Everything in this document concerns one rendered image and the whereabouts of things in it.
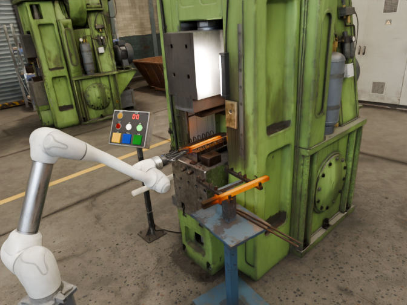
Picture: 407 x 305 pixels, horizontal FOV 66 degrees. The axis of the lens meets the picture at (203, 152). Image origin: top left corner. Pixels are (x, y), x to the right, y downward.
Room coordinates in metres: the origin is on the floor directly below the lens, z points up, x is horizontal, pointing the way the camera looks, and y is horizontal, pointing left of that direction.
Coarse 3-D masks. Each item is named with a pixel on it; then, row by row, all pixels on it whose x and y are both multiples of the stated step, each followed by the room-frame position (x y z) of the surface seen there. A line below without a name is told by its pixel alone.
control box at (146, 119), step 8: (120, 112) 2.44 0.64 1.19; (128, 112) 2.42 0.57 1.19; (136, 112) 2.39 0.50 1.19; (144, 112) 2.36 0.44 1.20; (120, 120) 2.41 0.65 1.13; (128, 120) 2.38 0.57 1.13; (136, 120) 2.35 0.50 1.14; (144, 120) 2.32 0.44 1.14; (152, 120) 2.36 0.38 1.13; (112, 128) 2.41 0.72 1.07; (120, 128) 2.38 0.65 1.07; (136, 128) 2.32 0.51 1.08; (144, 128) 2.29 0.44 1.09; (152, 128) 2.34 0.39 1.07; (112, 136) 2.37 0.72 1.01; (144, 136) 2.26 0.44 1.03; (112, 144) 2.35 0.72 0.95; (120, 144) 2.31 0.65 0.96; (128, 144) 2.28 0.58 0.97; (144, 144) 2.23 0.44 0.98
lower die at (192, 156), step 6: (204, 138) 2.28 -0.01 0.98; (210, 138) 2.24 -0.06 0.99; (222, 138) 2.21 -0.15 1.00; (192, 144) 2.14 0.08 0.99; (204, 144) 2.10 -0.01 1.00; (210, 144) 2.11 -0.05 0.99; (216, 144) 2.10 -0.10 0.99; (222, 144) 2.14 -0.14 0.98; (192, 150) 2.01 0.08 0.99; (198, 150) 2.01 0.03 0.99; (204, 150) 2.02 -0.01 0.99; (222, 150) 2.14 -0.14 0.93; (186, 156) 2.07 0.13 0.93; (192, 156) 2.02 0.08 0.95; (198, 156) 1.98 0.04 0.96
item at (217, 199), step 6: (258, 180) 1.51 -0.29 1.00; (264, 180) 1.52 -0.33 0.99; (240, 186) 1.46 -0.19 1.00; (246, 186) 1.45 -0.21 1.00; (252, 186) 1.48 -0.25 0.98; (228, 192) 1.40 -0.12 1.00; (234, 192) 1.41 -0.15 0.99; (240, 192) 1.43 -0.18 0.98; (210, 198) 1.35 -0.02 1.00; (216, 198) 1.35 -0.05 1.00; (222, 198) 1.36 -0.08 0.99; (204, 204) 1.30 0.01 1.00; (210, 204) 1.33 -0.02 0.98
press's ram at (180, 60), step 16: (176, 32) 2.11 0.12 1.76; (192, 32) 1.95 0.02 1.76; (208, 32) 2.02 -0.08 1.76; (176, 48) 2.07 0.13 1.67; (192, 48) 1.95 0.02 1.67; (208, 48) 2.01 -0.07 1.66; (176, 64) 2.08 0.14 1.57; (192, 64) 1.96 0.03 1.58; (208, 64) 2.01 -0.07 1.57; (176, 80) 2.09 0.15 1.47; (192, 80) 1.97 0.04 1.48; (208, 80) 2.00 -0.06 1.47; (192, 96) 1.98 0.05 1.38; (208, 96) 2.00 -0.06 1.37
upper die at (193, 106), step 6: (174, 96) 2.12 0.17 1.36; (180, 96) 2.07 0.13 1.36; (216, 96) 2.11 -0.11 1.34; (174, 102) 2.13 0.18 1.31; (180, 102) 2.07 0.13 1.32; (186, 102) 2.03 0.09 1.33; (192, 102) 1.98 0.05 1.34; (198, 102) 2.00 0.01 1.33; (204, 102) 2.04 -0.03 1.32; (210, 102) 2.07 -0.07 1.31; (216, 102) 2.11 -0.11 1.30; (222, 102) 2.15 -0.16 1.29; (180, 108) 2.08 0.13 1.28; (186, 108) 2.03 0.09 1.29; (192, 108) 1.98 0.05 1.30; (198, 108) 2.00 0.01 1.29; (204, 108) 2.04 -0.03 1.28
